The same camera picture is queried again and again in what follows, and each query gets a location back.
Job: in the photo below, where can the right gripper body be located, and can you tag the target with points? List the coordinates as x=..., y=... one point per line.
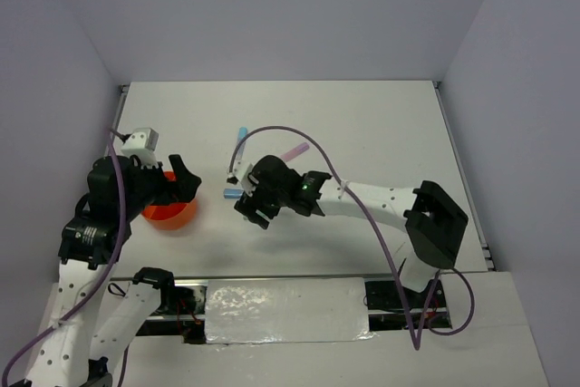
x=263, y=198

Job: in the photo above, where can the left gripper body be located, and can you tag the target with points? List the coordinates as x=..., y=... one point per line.
x=152, y=188

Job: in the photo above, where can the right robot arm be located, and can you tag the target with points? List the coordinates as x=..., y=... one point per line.
x=432, y=220

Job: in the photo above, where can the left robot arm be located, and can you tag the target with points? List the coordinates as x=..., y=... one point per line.
x=75, y=350

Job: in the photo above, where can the orange round organizer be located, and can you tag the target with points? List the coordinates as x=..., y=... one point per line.
x=172, y=217

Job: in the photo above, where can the blue plastic case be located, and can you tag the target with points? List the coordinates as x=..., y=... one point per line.
x=232, y=193

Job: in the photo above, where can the pink purple highlighter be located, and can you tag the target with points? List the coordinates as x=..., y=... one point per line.
x=295, y=152

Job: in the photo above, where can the blue capped highlighter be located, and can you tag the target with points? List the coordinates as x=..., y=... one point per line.
x=240, y=146

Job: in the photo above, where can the foil covered panel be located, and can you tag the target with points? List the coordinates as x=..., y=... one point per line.
x=298, y=310

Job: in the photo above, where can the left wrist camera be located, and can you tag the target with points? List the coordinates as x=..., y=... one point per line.
x=141, y=144

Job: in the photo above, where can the metal rail base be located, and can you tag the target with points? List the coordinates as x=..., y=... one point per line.
x=185, y=317

